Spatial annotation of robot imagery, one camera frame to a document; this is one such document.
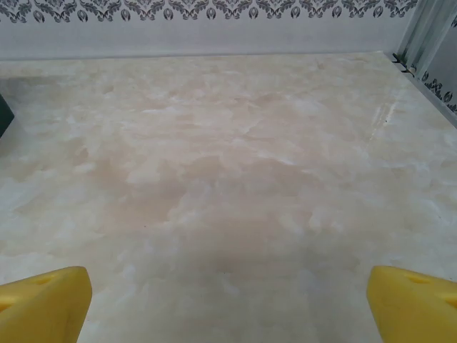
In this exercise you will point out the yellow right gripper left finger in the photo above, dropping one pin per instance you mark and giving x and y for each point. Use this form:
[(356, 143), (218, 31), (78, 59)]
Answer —
[(43, 307)]

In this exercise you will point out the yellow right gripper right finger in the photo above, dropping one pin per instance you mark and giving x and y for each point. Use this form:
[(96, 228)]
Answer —
[(417, 311)]

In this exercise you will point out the starry night painted tin box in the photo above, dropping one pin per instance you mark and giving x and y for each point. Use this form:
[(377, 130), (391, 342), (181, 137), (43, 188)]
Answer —
[(5, 110)]

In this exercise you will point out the aluminium frame post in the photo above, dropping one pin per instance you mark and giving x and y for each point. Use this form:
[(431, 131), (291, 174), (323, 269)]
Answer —
[(421, 28)]

